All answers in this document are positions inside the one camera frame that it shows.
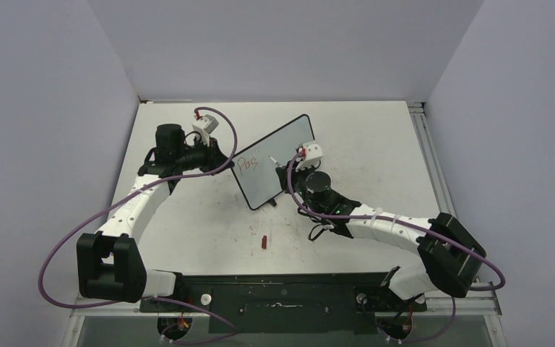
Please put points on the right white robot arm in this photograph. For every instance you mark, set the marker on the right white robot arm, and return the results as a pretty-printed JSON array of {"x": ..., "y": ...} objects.
[{"x": 355, "y": 220}]

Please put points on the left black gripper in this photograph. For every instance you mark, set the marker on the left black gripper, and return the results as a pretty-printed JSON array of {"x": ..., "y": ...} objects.
[{"x": 213, "y": 155}]

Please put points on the small black-framed whiteboard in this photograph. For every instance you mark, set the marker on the small black-framed whiteboard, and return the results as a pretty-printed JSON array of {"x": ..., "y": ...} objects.
[{"x": 255, "y": 173}]

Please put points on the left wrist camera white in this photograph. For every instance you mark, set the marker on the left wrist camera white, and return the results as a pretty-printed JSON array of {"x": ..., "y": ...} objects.
[{"x": 204, "y": 126}]

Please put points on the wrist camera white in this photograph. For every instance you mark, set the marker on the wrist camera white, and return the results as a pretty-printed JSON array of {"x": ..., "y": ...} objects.
[
  {"x": 310, "y": 154},
  {"x": 204, "y": 126}
]

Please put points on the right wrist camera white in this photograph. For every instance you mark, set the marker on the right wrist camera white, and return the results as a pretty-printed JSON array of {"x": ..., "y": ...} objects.
[{"x": 310, "y": 154}]

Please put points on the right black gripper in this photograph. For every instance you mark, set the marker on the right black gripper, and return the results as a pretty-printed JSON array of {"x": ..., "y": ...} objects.
[{"x": 295, "y": 173}]

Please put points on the white marker pen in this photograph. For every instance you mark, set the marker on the white marker pen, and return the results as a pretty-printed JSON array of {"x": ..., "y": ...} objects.
[{"x": 277, "y": 164}]

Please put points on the aluminium frame rail right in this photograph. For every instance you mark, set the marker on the aluminium frame rail right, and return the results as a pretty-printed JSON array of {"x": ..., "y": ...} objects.
[{"x": 433, "y": 167}]

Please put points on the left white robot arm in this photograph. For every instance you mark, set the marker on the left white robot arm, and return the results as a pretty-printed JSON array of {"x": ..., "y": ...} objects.
[{"x": 109, "y": 263}]

